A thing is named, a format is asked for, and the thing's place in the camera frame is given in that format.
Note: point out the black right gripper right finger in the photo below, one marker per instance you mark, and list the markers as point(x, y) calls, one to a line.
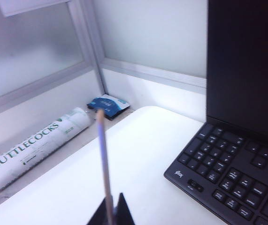
point(124, 211)

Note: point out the blue and black packet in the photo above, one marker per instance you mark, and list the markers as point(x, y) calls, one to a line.
point(111, 103)

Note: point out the grey cubicle partition panel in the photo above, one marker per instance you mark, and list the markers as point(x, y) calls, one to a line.
point(147, 35)
point(30, 58)

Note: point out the black computer keyboard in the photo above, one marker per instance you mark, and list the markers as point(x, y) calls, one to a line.
point(230, 178)

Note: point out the white desk riser platform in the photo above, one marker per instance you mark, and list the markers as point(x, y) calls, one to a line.
point(136, 152)

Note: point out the thin wooden stick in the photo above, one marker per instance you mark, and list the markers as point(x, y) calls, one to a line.
point(104, 164)

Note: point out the black computer monitor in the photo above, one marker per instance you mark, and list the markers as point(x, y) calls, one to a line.
point(246, 58)

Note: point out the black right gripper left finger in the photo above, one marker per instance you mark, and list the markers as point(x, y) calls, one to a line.
point(101, 215)

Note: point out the white shuttlecocks tube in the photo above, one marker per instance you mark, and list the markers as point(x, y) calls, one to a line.
point(30, 152)

